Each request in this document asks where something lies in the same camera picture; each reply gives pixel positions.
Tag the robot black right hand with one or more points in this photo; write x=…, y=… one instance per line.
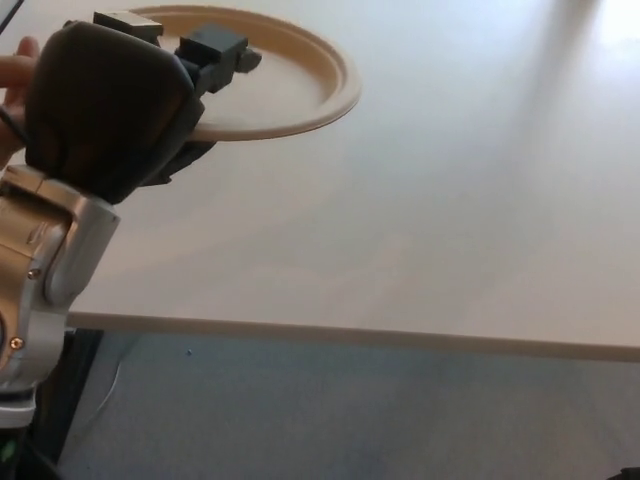
x=631, y=474

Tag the robot black left hand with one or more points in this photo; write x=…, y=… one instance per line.
x=100, y=110

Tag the person's bare hand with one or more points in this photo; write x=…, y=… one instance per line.
x=11, y=70

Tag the beige round paper plate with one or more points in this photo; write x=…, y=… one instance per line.
x=300, y=90

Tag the dark table leg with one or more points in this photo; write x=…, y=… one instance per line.
x=75, y=375

